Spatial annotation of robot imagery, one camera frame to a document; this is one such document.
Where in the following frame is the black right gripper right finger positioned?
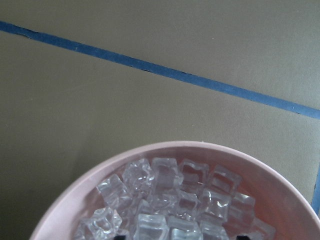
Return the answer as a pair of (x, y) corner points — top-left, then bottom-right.
(236, 235), (247, 240)

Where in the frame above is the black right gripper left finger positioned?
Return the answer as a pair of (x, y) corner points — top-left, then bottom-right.
(116, 235), (126, 240)

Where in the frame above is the clear ice cubes pile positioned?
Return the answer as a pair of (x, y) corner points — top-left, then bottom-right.
(73, 157), (276, 240)

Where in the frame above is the pink bowl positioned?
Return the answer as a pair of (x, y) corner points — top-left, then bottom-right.
(31, 141), (320, 240)

